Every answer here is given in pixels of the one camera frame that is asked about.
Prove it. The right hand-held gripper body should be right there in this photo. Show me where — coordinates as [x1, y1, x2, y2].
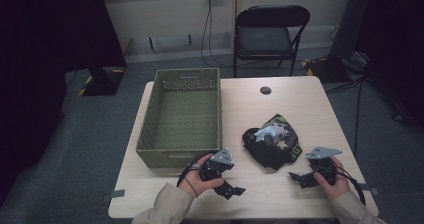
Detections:
[305, 146, 344, 187]

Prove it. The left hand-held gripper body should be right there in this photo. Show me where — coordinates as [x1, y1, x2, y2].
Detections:
[198, 147, 235, 186]

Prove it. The dark camouflage print cloth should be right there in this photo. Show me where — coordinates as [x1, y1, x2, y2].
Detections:
[241, 113, 303, 171]

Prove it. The green woven basket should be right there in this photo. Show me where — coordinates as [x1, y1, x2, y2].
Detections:
[135, 67, 224, 169]

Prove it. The person's left hand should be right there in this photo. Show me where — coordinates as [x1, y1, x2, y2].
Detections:
[182, 153, 225, 199]

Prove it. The person's right hand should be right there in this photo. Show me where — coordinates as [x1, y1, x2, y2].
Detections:
[313, 156, 351, 202]

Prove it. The grey tape strip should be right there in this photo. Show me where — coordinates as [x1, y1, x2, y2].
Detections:
[101, 189, 126, 203]
[358, 182, 381, 197]

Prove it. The black stand base yellow tape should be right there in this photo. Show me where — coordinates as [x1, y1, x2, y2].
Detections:
[301, 54, 355, 84]
[77, 67, 127, 97]

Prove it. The black folding chair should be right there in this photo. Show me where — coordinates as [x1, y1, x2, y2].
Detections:
[232, 4, 311, 79]

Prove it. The black curtain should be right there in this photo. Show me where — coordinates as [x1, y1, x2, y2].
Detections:
[0, 0, 128, 209]
[354, 0, 424, 126]

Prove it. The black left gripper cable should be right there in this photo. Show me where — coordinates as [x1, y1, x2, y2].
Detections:
[176, 149, 219, 188]

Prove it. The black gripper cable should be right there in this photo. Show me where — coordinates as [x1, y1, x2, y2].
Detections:
[176, 149, 219, 188]
[333, 166, 367, 207]

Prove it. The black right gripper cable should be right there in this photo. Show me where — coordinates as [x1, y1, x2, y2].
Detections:
[333, 166, 367, 207]

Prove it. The black floor cable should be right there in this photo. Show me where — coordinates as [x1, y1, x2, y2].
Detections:
[352, 77, 366, 158]

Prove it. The black wall cable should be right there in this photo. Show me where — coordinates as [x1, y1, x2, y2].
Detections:
[208, 0, 279, 69]
[200, 0, 216, 68]

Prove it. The grey post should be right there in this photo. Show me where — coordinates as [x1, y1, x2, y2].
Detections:
[329, 0, 373, 61]

